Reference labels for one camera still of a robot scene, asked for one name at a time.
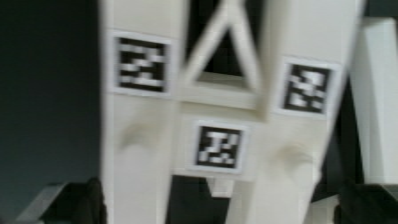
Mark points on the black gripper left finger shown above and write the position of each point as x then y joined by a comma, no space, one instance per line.
68,204

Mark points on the white chair back frame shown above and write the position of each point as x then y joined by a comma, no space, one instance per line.
225,73

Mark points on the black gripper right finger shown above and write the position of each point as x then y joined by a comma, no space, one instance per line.
367,204

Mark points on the white chair seat part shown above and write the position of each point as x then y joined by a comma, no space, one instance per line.
376,98

